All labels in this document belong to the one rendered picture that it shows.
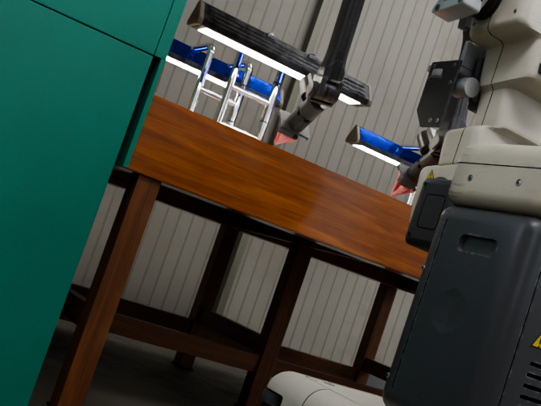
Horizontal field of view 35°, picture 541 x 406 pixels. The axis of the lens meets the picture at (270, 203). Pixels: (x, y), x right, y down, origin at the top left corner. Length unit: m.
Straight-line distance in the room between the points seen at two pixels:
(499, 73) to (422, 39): 3.02
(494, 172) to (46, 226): 0.96
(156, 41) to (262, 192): 0.47
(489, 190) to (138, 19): 0.89
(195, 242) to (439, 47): 1.81
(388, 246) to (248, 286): 2.12
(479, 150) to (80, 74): 0.88
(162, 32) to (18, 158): 0.43
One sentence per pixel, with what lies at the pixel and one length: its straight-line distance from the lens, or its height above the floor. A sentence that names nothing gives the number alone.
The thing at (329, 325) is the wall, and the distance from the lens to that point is 4.74.
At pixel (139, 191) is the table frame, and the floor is 0.54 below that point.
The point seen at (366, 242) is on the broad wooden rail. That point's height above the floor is 0.62.
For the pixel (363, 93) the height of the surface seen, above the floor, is 1.07.
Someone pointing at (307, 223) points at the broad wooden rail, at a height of 0.61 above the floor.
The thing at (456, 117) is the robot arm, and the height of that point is 1.05.
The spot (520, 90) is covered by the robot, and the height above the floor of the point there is 1.00.
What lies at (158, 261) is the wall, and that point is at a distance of 4.22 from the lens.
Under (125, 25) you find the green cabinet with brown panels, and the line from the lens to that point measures 1.99.
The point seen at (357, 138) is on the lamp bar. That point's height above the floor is 1.06.
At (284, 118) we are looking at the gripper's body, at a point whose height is 0.89.
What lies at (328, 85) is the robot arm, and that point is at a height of 0.99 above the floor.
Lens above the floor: 0.46
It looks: 4 degrees up
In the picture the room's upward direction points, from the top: 19 degrees clockwise
